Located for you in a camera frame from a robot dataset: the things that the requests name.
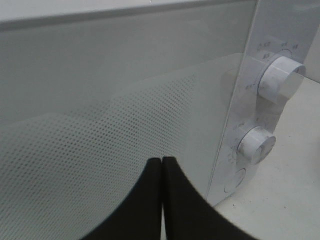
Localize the white microwave oven body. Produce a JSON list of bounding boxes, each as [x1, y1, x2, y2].
[[0, 0, 320, 208]]

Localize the white microwave door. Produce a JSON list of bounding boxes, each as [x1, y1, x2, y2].
[[0, 0, 257, 240]]

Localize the upper white power knob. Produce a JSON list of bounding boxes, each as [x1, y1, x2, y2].
[[258, 56, 306, 105]]

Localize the round white door-release button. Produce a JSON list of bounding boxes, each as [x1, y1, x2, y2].
[[224, 168, 247, 193]]

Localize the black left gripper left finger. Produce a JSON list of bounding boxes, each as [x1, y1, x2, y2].
[[84, 158, 162, 240]]

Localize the white timer knob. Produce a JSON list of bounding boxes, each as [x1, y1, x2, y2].
[[237, 126, 277, 166]]

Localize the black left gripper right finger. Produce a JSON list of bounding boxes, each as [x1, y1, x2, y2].
[[162, 157, 248, 240]]

